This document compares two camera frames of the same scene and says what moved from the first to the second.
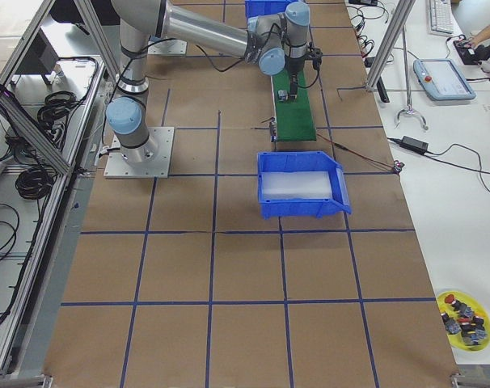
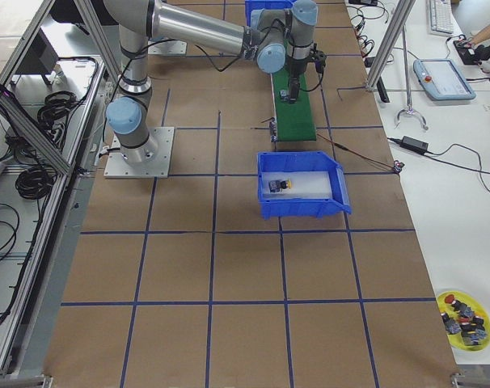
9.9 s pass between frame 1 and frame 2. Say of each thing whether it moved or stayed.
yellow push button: moved
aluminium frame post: stayed
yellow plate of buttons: stayed
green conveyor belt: stayed
